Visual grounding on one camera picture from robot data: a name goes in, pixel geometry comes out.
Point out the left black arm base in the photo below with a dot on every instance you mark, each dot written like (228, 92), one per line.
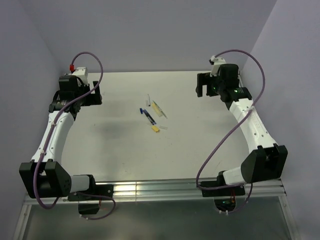
(90, 201)

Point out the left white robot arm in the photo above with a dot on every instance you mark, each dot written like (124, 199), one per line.
(43, 176)

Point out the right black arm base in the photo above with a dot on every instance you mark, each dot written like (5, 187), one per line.
(224, 198)

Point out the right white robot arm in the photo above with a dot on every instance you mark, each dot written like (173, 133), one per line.
(266, 158)

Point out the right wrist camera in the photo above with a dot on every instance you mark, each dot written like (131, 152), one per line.
(216, 62)

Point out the yellow highlighter cap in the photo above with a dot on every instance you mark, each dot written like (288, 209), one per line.
(155, 129)

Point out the aluminium rail frame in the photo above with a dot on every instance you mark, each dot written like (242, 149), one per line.
(153, 173)

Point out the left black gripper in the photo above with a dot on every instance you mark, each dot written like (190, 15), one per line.
(93, 99)

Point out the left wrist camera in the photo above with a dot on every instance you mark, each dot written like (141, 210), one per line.
(81, 72)

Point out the blue barrel pen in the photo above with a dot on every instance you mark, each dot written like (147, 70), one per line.
(151, 120)

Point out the yellow highlighter pen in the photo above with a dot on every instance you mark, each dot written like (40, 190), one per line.
(156, 109)

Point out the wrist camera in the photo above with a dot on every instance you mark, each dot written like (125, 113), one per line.
(216, 62)
(81, 72)

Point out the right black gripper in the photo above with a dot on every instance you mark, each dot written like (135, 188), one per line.
(205, 79)

